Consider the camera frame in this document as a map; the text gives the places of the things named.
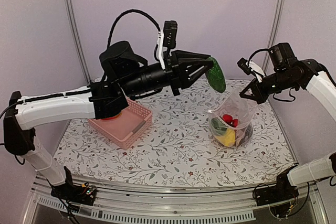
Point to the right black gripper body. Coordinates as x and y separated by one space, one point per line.
282 81

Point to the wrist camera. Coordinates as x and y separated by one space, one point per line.
250 67
166 40

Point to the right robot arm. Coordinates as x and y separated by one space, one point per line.
322 88

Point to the dark purple toy fruit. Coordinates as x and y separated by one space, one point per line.
247 135

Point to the right aluminium frame post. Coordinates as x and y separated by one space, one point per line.
276 22

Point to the left aluminium frame post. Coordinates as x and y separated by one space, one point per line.
76 39

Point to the clear zip top bag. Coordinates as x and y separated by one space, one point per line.
238 108

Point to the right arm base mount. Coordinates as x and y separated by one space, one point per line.
282 195

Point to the red toy apple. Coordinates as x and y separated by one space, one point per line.
230 120

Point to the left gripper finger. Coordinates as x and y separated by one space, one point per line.
181 57
192 70

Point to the green toy cucumber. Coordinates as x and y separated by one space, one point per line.
215 77

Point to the green toy pepper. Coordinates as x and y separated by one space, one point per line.
218 127

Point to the yellow toy pepper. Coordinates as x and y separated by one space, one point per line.
228 139

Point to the aluminium frame post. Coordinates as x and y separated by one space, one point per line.
276 22
76 39

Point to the floral table mat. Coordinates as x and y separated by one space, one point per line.
178 148

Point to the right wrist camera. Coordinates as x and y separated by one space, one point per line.
250 67

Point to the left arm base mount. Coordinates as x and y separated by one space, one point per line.
83 194

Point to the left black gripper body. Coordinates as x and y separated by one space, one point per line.
135 85

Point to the aluminium front rail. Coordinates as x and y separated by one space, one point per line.
118 202

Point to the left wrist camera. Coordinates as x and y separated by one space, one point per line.
166 40

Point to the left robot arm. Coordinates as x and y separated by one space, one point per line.
98 100

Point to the pink plastic basket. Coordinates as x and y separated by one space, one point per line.
125 129

